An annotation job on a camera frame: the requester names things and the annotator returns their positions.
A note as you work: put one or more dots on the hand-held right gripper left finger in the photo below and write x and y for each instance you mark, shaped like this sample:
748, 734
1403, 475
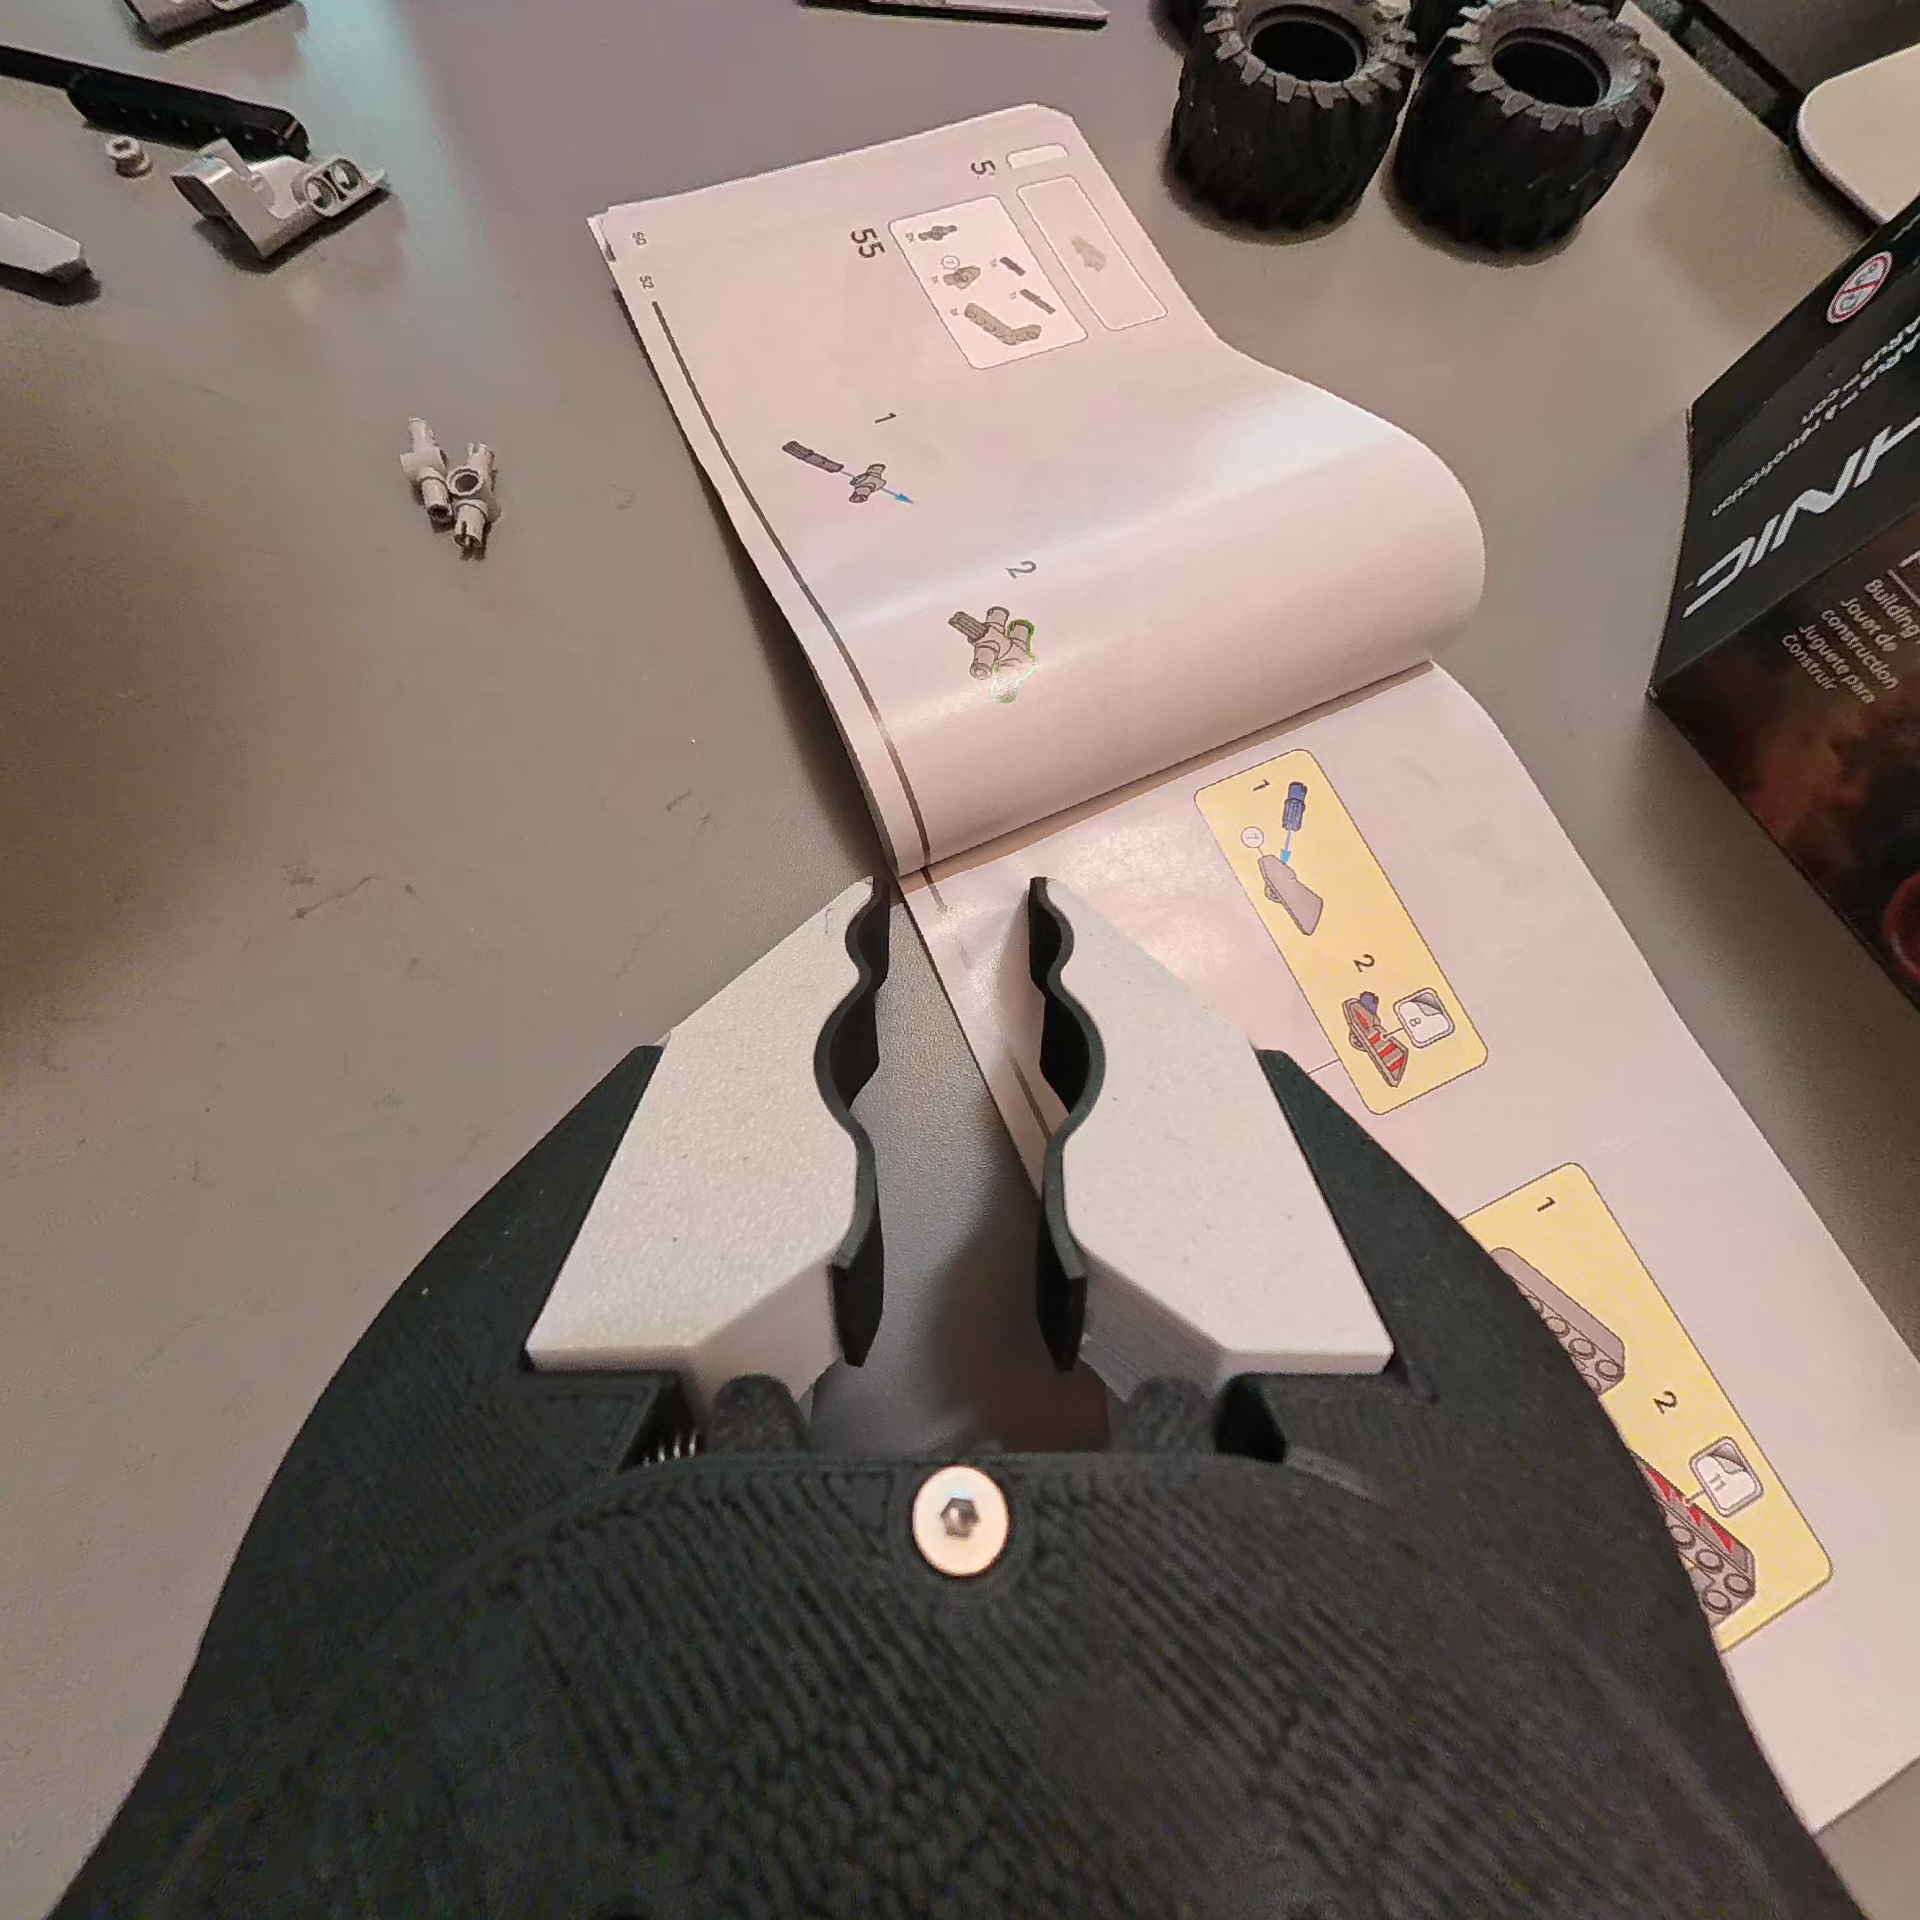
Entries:
705, 1185

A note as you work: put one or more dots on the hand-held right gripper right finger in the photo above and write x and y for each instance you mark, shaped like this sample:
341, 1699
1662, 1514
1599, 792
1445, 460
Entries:
1214, 1185

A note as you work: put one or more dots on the instruction booklet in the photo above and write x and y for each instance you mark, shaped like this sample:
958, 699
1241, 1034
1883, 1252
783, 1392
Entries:
1171, 480

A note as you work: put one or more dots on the grey pin connector assembly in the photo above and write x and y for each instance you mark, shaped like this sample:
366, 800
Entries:
459, 488

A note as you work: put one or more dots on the black cardboard box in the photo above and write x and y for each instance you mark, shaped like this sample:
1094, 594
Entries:
1787, 600

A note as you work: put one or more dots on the black rubber tire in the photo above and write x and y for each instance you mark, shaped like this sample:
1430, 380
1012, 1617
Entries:
1291, 129
1529, 149

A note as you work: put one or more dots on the grey panel part with holes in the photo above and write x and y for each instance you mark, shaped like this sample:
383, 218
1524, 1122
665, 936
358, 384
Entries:
270, 202

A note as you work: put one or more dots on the plain grey panel part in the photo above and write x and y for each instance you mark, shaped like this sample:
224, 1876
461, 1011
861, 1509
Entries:
37, 248

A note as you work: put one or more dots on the small grey bush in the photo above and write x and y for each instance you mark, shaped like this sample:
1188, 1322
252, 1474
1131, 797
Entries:
127, 153

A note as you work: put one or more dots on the grey flat plate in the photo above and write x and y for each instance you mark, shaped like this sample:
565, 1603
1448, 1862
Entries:
1049, 9

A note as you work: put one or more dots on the long black beam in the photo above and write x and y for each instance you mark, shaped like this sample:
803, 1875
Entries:
166, 106

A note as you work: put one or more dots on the white rounded object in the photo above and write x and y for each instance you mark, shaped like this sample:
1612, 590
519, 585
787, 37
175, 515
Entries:
1868, 141

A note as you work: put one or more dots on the grey angled part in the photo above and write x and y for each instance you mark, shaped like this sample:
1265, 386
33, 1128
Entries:
196, 11

